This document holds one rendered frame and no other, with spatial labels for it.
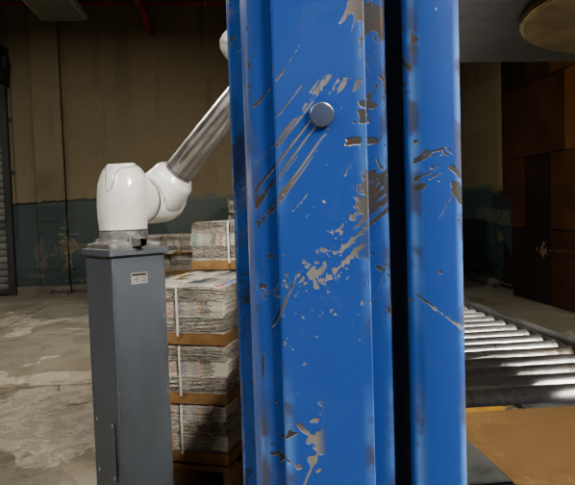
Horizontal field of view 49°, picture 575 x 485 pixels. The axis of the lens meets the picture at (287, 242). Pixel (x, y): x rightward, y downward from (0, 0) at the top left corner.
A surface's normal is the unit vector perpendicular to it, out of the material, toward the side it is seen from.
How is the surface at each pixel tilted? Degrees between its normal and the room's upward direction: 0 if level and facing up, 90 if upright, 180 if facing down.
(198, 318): 90
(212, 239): 90
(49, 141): 90
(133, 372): 90
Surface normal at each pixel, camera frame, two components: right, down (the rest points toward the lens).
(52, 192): 0.10, 0.05
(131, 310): 0.66, 0.02
